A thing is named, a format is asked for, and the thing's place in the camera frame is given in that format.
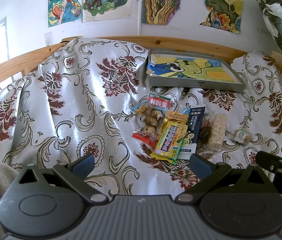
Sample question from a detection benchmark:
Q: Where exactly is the dark dried fruit packet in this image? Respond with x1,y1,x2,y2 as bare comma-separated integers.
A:
196,111,215,160

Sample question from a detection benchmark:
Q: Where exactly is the rice cracker stick pack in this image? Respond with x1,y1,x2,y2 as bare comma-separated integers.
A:
209,114,227,152

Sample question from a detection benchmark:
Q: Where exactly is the yellow blue snack bar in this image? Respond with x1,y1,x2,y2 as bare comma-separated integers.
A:
150,121,187,165

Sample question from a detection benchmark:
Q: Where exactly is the small walnut cake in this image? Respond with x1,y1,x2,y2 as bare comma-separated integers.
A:
233,128,253,145

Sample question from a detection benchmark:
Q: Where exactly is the dark blue milk powder sachet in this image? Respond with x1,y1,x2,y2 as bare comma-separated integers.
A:
177,105,206,160

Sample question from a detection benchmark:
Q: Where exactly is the orange yellow snack packet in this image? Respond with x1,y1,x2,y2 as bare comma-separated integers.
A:
161,110,189,139

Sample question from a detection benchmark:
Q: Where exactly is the quail egg snack pack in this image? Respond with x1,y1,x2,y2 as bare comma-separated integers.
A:
132,93,171,148

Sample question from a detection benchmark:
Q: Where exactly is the floral satin bed cover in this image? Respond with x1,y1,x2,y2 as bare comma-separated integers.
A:
0,38,282,196

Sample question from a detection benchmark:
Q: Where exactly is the grey tray with drawing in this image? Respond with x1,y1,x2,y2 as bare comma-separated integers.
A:
146,50,245,93

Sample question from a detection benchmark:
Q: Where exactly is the anime girl poster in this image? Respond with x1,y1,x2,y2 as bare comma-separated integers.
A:
48,0,82,27

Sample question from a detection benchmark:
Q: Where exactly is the blond boy poster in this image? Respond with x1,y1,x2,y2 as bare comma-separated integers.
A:
82,0,132,22

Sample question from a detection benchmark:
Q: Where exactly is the landscape flowers poster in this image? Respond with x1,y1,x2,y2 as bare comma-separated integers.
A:
201,0,243,34

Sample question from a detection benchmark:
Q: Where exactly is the wooden bed frame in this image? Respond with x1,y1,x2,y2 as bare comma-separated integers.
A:
0,36,282,82

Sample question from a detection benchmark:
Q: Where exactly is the white wall pipe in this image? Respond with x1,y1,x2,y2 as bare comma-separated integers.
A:
137,0,143,36

